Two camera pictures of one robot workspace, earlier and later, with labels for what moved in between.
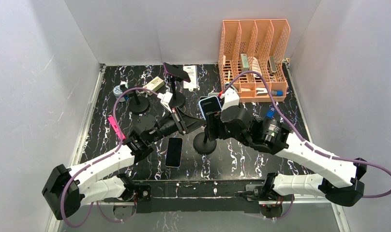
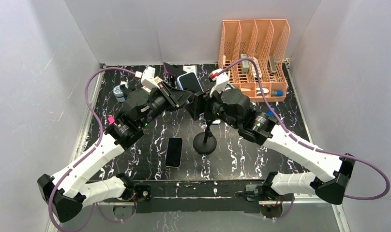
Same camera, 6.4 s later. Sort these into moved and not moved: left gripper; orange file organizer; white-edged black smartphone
Moved: left gripper
Not moved: orange file organizer; white-edged black smartphone
